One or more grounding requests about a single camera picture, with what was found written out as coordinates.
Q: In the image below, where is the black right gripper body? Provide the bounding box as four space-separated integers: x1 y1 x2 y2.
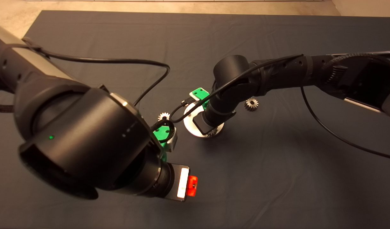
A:
193 115 219 136

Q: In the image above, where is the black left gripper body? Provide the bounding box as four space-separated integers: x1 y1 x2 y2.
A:
163 162 190 203

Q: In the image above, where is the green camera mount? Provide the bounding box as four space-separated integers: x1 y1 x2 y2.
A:
191 87 211 110
153 125 172 159

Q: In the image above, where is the green left camera mount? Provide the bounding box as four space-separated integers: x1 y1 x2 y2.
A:
153 125 172 159

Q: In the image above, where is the round metal carrier plate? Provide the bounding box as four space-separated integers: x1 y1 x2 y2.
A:
184 102 225 138

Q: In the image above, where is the black left camera cable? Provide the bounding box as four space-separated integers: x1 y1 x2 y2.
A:
22 37 176 140

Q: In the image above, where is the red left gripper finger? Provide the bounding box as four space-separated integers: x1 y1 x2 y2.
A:
186 175 198 197

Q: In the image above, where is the black camera cable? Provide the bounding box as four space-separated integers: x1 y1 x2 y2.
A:
169 54 390 161
22 37 176 140

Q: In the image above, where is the green right camera mount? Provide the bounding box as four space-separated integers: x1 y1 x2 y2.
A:
191 87 211 110

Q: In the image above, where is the silver left camera box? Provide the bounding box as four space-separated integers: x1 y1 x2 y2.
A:
165 128 178 153

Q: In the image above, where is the black right camera cable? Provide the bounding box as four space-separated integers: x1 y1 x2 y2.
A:
169 54 390 161

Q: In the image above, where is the dark table cloth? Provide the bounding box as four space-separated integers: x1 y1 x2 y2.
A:
0 10 390 229

